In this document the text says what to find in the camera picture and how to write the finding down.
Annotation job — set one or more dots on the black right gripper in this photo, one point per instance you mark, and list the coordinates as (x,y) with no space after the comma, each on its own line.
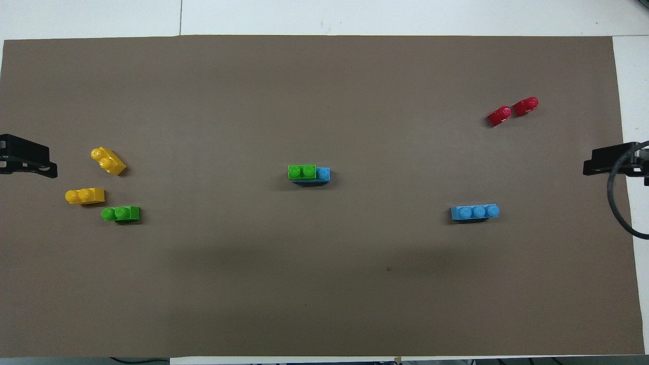
(640,159)

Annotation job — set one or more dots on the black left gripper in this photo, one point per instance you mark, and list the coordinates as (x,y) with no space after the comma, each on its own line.
(10,154)

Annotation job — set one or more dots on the green two-stud brick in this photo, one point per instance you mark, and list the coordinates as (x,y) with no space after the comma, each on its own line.
(301,172)
(121,214)

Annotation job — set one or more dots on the blue three-stud brick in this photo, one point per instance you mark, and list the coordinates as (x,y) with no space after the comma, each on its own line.
(475,213)
(323,174)

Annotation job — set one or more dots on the yellow two-stud brick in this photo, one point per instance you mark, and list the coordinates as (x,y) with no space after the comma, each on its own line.
(108,161)
(84,196)

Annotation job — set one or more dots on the red one-stud brick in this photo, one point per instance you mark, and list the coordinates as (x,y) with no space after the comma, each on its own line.
(499,116)
(526,106)

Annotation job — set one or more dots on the brown paper mat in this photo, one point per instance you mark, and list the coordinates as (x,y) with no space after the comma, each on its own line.
(304,91)

